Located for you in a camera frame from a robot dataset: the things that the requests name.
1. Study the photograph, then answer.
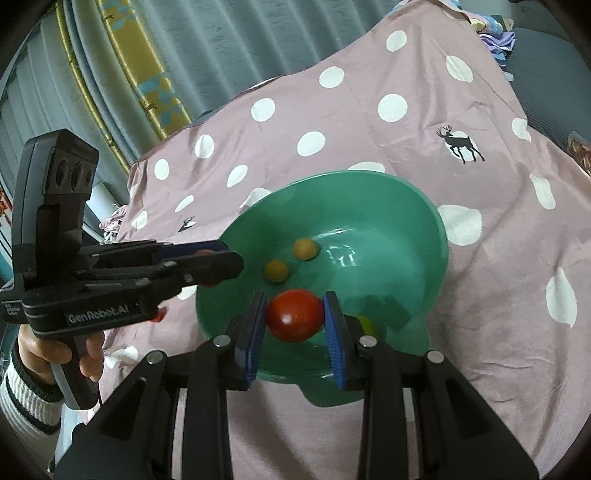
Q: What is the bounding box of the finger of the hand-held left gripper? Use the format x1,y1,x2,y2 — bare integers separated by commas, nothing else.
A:
81,240,230,268
88,251,244,287

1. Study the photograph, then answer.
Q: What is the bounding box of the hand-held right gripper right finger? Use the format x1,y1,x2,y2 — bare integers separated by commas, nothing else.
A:
323,291,540,480

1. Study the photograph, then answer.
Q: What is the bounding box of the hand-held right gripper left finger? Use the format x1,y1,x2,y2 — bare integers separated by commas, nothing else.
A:
54,291,269,480

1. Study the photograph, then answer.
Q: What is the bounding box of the small orange kumquat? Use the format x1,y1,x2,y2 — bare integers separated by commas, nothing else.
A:
294,239,320,262
264,260,291,283

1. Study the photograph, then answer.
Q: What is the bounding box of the green plastic bowl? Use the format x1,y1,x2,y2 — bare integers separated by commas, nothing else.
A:
195,170,448,408

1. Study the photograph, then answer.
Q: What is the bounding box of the person's left forearm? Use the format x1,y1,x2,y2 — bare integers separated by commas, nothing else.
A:
0,346,63,467

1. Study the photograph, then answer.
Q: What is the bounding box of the person's left hand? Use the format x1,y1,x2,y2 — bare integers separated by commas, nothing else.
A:
18,330,105,381

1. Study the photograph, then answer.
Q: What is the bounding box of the floral cloth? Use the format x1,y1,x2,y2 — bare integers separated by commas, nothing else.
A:
99,205,130,243

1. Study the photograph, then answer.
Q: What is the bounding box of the yellow patterned curtain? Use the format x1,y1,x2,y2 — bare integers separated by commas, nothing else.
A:
55,0,192,162

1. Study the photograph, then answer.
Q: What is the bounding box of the grey curtain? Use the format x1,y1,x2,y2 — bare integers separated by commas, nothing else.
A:
0,0,407,222

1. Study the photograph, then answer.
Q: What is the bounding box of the pink polka dot blanket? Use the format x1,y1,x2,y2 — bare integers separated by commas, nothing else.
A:
99,0,591,480

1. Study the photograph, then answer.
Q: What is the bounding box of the red snack packet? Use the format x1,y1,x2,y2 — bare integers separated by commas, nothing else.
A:
567,131,591,178

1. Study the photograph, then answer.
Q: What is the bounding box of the colourful clothes pile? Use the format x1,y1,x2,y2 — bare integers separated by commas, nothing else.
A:
466,11,518,81

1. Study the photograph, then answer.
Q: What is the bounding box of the grey sofa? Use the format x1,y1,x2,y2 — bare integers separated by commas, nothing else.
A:
501,0,591,153

